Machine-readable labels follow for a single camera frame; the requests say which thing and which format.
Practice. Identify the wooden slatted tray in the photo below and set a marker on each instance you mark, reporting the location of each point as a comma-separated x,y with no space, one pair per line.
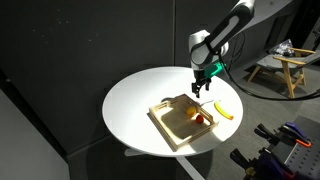
166,131

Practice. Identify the perforated metal mounting board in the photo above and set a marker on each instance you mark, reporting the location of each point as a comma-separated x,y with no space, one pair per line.
301,163

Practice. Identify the yellow banana plush toy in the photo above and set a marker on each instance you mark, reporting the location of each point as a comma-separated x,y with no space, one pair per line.
222,111

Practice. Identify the yellow lemon plush toy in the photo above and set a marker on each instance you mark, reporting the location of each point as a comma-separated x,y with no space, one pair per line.
190,111

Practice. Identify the white table base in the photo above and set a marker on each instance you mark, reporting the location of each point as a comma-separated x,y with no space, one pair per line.
188,168

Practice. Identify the purple spring clamp orange tips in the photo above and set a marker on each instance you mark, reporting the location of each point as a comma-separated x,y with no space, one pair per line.
295,131
266,165

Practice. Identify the clear plastic bag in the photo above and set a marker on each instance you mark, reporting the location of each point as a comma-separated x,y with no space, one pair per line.
283,48

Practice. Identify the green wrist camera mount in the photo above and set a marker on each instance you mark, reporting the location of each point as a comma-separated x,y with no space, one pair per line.
214,70

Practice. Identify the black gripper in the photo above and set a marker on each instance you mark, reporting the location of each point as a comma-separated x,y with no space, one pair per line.
201,77

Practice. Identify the wooden armchair grey cushion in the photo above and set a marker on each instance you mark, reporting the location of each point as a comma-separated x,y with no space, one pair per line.
287,70

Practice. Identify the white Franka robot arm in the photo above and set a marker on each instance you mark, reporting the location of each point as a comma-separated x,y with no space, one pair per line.
230,23

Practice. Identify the red tomato plush toy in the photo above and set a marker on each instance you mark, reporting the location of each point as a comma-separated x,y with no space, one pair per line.
199,119

